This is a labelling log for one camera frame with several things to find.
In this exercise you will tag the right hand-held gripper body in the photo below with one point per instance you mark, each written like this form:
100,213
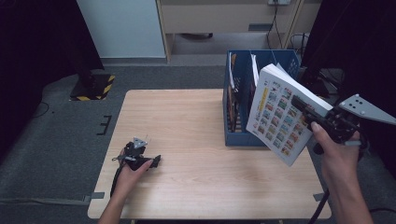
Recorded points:
342,127

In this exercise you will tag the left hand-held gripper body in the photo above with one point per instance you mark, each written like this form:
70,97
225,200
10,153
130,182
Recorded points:
134,157

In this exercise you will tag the white picture-grid magazine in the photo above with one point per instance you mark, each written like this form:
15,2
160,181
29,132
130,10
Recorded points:
280,124

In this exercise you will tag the blue file rack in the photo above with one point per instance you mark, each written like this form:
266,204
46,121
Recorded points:
239,138

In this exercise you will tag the person's left hand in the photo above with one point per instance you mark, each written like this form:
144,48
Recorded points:
129,179

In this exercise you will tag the person's right hand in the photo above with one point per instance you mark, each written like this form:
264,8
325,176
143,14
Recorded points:
341,161

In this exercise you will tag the grey tape piece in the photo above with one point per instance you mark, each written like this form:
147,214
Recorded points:
95,196
318,197

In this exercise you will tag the black curtain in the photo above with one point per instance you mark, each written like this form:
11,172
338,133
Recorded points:
361,46
37,62

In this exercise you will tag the white power socket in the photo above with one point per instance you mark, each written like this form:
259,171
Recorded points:
278,2

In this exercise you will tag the white cabinet panel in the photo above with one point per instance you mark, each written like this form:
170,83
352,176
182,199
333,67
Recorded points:
121,28

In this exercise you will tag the light wooden desk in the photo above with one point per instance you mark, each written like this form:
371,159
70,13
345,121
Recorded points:
218,15

